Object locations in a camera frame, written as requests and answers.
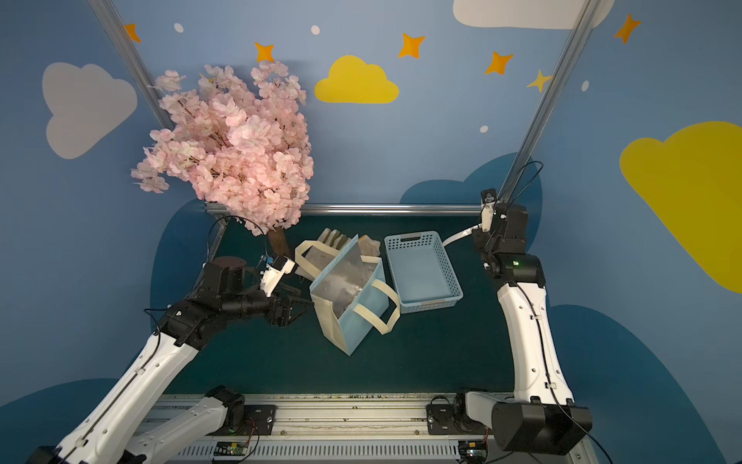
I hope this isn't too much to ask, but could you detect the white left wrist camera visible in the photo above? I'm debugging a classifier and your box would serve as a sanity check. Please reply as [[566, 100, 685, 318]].
[[260, 255, 296, 297]]

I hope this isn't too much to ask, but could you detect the left green circuit board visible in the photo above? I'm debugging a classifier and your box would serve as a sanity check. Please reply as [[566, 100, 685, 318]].
[[214, 442, 250, 458]]

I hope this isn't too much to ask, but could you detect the beige star shaped toy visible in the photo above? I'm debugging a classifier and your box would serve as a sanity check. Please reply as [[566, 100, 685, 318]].
[[357, 235, 381, 257]]

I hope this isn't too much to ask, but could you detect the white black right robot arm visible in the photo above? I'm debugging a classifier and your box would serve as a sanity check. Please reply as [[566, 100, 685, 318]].
[[463, 201, 592, 455]]

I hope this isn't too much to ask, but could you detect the aluminium frame post left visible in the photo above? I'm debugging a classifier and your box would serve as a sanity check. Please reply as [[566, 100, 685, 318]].
[[87, 0, 174, 129]]

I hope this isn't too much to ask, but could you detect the light blue perforated basket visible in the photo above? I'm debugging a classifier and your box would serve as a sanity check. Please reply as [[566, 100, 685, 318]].
[[384, 231, 464, 314]]

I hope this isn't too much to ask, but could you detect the right green circuit board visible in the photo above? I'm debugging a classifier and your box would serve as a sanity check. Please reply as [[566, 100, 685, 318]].
[[457, 441, 489, 464]]

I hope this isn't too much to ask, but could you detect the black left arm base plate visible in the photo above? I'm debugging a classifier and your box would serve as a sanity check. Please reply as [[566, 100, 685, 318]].
[[209, 404, 277, 436]]

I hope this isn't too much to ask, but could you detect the aluminium frame post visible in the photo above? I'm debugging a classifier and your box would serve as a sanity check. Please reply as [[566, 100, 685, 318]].
[[499, 0, 614, 203], [87, 0, 174, 129]]

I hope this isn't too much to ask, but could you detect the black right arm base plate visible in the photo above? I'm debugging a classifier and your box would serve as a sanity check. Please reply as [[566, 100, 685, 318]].
[[425, 402, 486, 436]]

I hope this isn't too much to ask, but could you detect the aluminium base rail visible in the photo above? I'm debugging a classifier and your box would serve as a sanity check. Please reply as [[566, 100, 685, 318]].
[[134, 394, 598, 463]]

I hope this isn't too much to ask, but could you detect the aluminium rear crossbar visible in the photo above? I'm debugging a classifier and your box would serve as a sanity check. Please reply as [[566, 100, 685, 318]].
[[205, 202, 485, 218]]

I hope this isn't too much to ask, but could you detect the pink cherry blossom tree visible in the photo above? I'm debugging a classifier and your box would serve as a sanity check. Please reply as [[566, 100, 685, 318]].
[[131, 61, 314, 235]]

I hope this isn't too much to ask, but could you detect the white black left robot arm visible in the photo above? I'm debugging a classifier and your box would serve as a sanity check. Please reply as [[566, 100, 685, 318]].
[[27, 255, 307, 463]]

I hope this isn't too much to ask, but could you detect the green circuit board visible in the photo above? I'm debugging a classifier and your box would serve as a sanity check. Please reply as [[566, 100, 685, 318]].
[[457, 441, 489, 464], [214, 442, 250, 458]]

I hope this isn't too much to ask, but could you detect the light blue insulated delivery bag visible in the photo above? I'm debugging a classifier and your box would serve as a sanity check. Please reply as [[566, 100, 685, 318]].
[[295, 236, 401, 356]]

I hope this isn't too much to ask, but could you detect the aluminium frame post right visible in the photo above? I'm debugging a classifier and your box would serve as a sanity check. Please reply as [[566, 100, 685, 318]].
[[499, 0, 614, 203]]

